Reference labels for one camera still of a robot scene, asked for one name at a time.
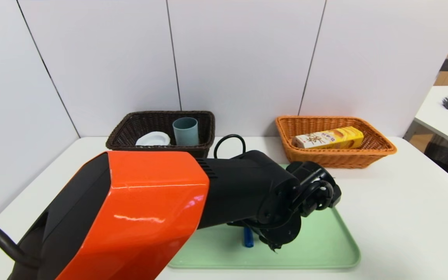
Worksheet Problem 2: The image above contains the blue-grey plastic cup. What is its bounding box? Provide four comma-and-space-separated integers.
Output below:
172, 117, 200, 147

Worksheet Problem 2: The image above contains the clear tape roll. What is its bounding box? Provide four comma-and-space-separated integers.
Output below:
135, 131, 171, 147

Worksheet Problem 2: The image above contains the white marker with blue cap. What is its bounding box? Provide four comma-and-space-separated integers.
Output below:
243, 227, 255, 248

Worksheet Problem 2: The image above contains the yellow potato chips box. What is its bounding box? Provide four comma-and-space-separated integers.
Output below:
291, 126, 364, 149

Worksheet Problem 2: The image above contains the dark brown wicker basket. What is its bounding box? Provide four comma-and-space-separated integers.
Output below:
106, 111, 216, 158

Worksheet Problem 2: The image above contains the orange wicker basket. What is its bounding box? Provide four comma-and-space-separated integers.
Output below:
275, 115, 397, 169

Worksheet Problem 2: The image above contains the light green plastic tray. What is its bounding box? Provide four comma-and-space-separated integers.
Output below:
168, 163, 361, 270

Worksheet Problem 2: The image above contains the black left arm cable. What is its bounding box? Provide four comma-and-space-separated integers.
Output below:
213, 134, 247, 159

